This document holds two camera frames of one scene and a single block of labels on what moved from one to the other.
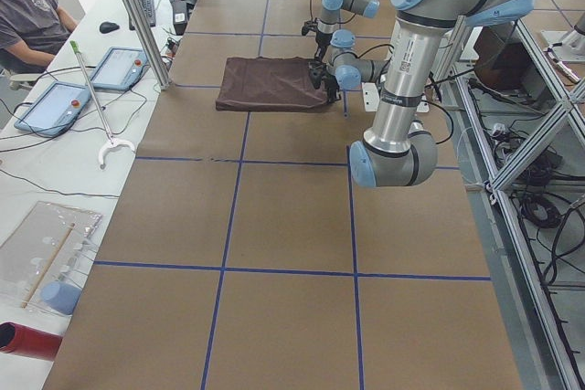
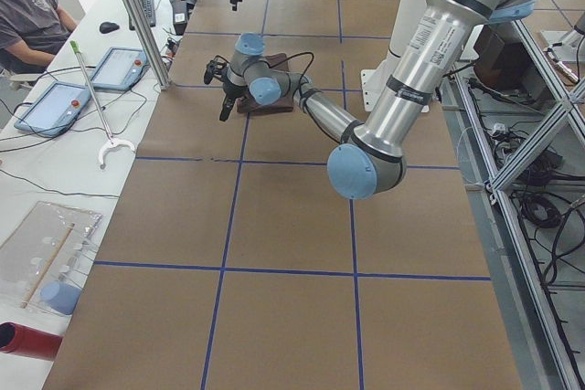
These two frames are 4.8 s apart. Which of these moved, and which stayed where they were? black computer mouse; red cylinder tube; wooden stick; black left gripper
Moved: black left gripper
Stayed: wooden stick; black computer mouse; red cylinder tube
